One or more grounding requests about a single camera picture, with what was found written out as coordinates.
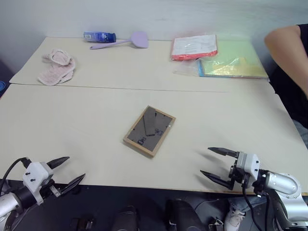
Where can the wooden picture frame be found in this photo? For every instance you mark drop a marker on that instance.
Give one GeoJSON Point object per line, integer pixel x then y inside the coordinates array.
{"type": "Point", "coordinates": [149, 131]}

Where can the red packet in plastic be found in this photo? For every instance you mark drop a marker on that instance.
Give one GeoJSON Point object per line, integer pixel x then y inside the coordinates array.
{"type": "Point", "coordinates": [195, 47]}

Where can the person black clothing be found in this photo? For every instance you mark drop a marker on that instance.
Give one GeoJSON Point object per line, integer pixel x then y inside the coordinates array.
{"type": "Point", "coordinates": [286, 93]}

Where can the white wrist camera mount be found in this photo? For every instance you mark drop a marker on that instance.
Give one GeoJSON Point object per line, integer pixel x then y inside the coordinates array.
{"type": "Point", "coordinates": [36, 175]}
{"type": "Point", "coordinates": [249, 166]}

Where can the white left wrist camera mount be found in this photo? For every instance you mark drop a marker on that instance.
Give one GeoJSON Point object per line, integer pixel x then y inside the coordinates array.
{"type": "Point", "coordinates": [36, 175]}

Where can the blue printed bottle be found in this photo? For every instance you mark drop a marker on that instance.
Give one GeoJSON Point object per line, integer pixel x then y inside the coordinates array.
{"type": "Point", "coordinates": [99, 36]}

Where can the dark rounded shape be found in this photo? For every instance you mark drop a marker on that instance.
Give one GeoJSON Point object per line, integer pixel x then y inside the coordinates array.
{"type": "Point", "coordinates": [181, 214]}
{"type": "Point", "coordinates": [126, 219]}

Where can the green yellow paper pack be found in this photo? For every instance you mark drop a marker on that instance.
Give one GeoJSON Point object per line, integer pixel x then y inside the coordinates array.
{"type": "Point", "coordinates": [233, 62]}

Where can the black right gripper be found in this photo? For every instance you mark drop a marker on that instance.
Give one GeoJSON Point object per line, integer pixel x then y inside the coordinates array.
{"type": "Point", "coordinates": [240, 176]}

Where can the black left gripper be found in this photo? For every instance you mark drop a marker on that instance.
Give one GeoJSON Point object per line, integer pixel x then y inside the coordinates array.
{"type": "Point", "coordinates": [49, 190]}

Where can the purple silicone spatula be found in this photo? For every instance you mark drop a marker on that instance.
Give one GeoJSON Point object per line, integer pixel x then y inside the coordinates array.
{"type": "Point", "coordinates": [138, 40]}

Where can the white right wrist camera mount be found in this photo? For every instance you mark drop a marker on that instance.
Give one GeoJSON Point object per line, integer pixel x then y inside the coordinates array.
{"type": "Point", "coordinates": [249, 166]}

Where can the white shoe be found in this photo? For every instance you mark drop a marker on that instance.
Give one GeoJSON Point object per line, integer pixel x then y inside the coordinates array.
{"type": "Point", "coordinates": [234, 216]}

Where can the blue jeans leg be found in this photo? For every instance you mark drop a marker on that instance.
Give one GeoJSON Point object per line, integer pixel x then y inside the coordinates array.
{"type": "Point", "coordinates": [250, 203]}

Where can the pink fluffy towel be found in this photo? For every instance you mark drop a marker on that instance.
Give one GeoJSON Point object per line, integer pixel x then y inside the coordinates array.
{"type": "Point", "coordinates": [57, 68]}

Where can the blue object at edge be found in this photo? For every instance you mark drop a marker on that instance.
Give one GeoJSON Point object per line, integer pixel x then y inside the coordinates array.
{"type": "Point", "coordinates": [2, 89]}

